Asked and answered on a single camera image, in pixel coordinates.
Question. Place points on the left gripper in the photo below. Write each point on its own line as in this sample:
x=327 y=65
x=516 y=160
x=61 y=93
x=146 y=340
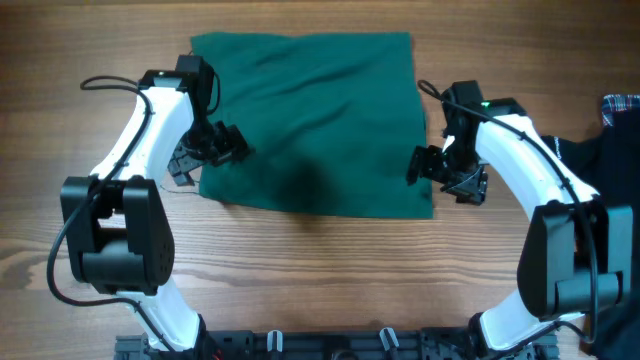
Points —
x=229 y=141

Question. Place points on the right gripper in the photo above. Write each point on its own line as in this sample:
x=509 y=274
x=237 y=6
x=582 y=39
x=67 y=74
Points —
x=473 y=189

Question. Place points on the green cloth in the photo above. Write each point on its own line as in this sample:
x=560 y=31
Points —
x=332 y=121

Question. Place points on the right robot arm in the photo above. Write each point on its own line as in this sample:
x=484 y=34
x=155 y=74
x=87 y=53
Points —
x=576 y=258

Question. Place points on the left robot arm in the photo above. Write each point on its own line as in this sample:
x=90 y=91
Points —
x=116 y=245

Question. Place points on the plaid fabric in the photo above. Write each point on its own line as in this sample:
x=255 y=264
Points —
x=615 y=103

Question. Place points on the black mounting rail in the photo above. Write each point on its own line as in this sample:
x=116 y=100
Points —
x=427 y=343

